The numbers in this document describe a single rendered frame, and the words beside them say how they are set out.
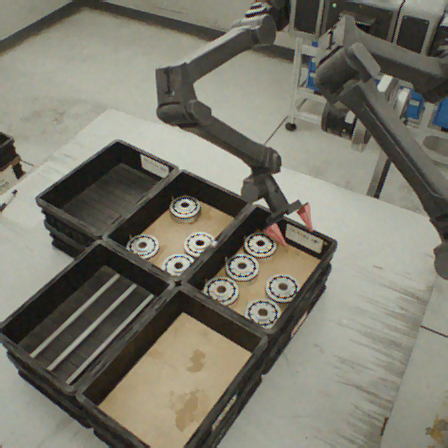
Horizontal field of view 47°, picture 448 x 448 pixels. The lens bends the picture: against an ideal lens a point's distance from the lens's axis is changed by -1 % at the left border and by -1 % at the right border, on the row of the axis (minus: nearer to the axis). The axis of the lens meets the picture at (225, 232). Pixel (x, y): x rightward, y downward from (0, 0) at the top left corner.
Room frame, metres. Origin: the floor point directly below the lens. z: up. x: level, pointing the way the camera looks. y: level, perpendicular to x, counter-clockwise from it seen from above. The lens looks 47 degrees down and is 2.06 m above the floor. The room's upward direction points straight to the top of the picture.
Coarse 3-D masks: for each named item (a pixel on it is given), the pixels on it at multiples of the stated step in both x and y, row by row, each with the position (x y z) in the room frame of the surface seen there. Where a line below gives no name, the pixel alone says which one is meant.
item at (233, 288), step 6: (210, 282) 0.92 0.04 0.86; (216, 282) 0.92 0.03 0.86; (222, 282) 0.93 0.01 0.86; (228, 282) 0.93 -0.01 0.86; (234, 282) 0.93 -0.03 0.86; (210, 288) 0.90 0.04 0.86; (234, 288) 0.91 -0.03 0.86; (210, 294) 0.88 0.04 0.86; (228, 294) 0.88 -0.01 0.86; (234, 294) 0.88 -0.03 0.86; (222, 300) 0.86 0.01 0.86; (228, 300) 0.86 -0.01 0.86; (234, 300) 0.86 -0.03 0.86
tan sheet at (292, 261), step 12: (240, 252) 1.07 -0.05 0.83; (276, 252) 1.07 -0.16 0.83; (288, 252) 1.07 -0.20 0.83; (300, 252) 1.07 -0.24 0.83; (264, 264) 1.02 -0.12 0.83; (276, 264) 1.02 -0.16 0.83; (288, 264) 1.02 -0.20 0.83; (300, 264) 1.02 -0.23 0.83; (312, 264) 1.02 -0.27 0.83; (216, 276) 0.97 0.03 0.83; (264, 276) 0.97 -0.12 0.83; (300, 276) 0.98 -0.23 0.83; (240, 288) 0.93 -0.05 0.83; (252, 288) 0.93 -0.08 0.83; (264, 288) 0.93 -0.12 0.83; (240, 300) 0.88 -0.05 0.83; (252, 300) 0.88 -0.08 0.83; (240, 312) 0.84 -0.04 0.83
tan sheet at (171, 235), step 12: (204, 204) 1.29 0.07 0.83; (168, 216) 1.23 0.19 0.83; (204, 216) 1.23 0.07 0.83; (216, 216) 1.23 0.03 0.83; (228, 216) 1.23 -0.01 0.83; (156, 228) 1.17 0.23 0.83; (168, 228) 1.17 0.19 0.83; (180, 228) 1.17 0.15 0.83; (192, 228) 1.17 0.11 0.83; (204, 228) 1.17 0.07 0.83; (216, 228) 1.17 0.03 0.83; (168, 240) 1.12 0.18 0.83; (180, 240) 1.12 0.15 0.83; (168, 252) 1.07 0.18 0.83; (180, 252) 1.07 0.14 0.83; (156, 264) 1.02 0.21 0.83
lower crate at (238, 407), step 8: (256, 376) 0.65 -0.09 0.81; (248, 384) 0.62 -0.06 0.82; (256, 384) 0.67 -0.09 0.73; (248, 392) 0.63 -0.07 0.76; (240, 400) 0.59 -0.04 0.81; (248, 400) 0.63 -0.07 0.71; (232, 408) 0.56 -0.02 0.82; (240, 408) 0.61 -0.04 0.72; (232, 416) 0.57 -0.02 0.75; (224, 424) 0.53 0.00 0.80; (96, 432) 0.54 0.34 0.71; (104, 432) 0.50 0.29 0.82; (216, 432) 0.50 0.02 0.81; (224, 432) 0.54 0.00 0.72; (104, 440) 0.52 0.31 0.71; (112, 440) 0.48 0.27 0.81; (216, 440) 0.51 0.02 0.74
